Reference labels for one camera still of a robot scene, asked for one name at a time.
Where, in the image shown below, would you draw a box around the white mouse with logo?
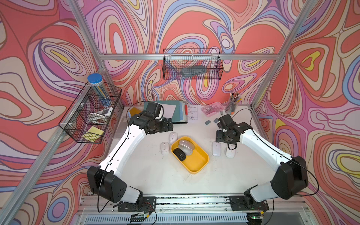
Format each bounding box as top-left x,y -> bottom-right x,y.
169,132 -> 178,145

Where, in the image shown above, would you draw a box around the pale pink mouse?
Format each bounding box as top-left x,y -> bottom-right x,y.
226,145 -> 236,158

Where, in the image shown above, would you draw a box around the silver mouse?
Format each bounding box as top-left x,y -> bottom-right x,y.
178,139 -> 195,156

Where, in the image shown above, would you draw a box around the black mouse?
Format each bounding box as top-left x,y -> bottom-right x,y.
172,148 -> 186,162

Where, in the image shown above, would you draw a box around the yellow storage box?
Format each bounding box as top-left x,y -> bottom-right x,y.
171,136 -> 209,174

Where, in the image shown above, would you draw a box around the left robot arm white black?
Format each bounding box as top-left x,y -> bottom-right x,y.
87,112 -> 173,204

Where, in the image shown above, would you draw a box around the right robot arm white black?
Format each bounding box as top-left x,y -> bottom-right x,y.
216,114 -> 308,207

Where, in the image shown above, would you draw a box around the white paper sheet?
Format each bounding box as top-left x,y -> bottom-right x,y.
161,104 -> 176,118

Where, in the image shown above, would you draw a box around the green folder stack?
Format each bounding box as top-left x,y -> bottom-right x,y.
141,100 -> 188,124

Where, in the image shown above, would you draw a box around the pink transparent case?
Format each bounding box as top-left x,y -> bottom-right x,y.
201,102 -> 224,117

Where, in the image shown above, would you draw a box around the printed drawing sheet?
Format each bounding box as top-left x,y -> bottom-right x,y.
187,105 -> 199,123

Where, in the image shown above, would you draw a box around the clear pen cup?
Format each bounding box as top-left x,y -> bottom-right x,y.
225,92 -> 241,115

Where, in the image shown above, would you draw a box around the grey item in back basket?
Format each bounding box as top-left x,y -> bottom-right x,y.
181,65 -> 207,78

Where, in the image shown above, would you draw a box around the white item in left basket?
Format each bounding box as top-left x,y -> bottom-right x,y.
97,107 -> 113,117

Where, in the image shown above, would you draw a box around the yellow sticky notes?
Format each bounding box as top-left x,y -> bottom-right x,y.
82,126 -> 104,143

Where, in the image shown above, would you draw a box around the blue lid pencil jar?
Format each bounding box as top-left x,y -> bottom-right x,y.
87,73 -> 112,107

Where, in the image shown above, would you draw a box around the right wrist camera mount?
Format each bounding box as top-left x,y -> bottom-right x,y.
217,114 -> 236,130

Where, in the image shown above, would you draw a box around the black wire basket back wall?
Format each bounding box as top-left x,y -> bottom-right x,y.
162,47 -> 224,81

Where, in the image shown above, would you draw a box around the black wire basket wall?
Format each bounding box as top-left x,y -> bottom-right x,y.
162,47 -> 224,81
58,83 -> 122,143

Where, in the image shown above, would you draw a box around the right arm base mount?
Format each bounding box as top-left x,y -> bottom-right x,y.
228,196 -> 269,212

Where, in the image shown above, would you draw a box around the black wire basket left wall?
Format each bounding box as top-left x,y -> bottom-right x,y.
58,83 -> 122,143

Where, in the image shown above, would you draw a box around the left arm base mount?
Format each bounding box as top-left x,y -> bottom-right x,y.
117,196 -> 157,212

